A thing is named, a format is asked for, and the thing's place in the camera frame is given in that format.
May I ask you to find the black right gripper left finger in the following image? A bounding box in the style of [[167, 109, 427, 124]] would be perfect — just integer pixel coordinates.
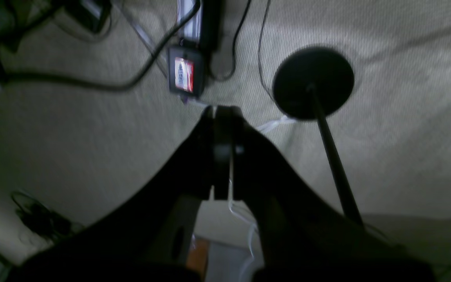
[[6, 107, 232, 282]]

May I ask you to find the aluminium table frame leg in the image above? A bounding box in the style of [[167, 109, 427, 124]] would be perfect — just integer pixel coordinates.
[[177, 0, 224, 53]]

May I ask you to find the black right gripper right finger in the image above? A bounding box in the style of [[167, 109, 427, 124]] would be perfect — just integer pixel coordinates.
[[231, 108, 435, 282]]

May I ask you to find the black box with name sticker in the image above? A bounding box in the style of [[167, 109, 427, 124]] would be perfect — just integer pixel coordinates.
[[167, 45, 205, 98]]

